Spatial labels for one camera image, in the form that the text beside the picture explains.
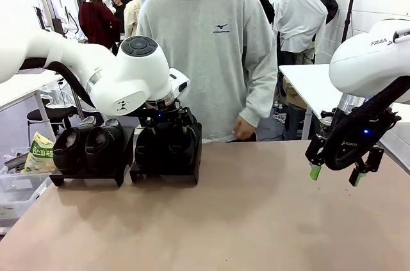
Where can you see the person torso grey sweatshirt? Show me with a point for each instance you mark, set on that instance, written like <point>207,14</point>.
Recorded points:
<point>208,69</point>

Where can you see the black office chair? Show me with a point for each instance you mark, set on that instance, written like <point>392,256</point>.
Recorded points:
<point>41,114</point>

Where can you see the brown cardboard box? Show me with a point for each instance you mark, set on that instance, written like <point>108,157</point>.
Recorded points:
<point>293,98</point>

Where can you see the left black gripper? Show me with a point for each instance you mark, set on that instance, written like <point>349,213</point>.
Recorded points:
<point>166,120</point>

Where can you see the clear plastic storage bin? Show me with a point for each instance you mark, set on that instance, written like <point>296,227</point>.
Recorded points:
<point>19,194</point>

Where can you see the yellow green snack bag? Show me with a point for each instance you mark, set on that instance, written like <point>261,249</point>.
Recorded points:
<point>38,155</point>

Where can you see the white shirt mannequin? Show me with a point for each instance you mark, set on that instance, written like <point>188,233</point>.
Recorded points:
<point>298,18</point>

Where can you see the clear plastic bag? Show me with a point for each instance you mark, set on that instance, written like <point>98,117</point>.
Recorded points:
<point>57,98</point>

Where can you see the white work table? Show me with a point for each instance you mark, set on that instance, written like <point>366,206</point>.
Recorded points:
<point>19,88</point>

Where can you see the black tripod stand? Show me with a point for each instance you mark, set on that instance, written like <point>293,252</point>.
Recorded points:
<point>348,18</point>

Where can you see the dark red shirt mannequin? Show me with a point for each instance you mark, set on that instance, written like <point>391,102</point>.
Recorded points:
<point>96,24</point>

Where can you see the person left forearm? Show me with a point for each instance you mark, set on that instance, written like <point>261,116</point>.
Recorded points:
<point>261,101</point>

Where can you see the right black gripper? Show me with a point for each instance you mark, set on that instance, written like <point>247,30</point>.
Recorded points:
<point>352,149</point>

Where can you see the black slanted shoe stand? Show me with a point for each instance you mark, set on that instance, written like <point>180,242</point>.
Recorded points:
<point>86,178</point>
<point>198,155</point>

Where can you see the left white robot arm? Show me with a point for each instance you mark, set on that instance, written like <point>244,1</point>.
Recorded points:
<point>134,75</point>

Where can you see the bystander in black shirt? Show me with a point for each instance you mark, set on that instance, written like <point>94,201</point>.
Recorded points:
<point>119,16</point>

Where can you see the white side table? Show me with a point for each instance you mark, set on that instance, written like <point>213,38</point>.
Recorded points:
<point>307,85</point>

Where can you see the person left hand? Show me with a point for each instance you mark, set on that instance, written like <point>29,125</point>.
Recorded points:
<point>243,128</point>

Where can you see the beige jacket mannequin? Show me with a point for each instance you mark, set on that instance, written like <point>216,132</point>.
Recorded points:
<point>131,18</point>

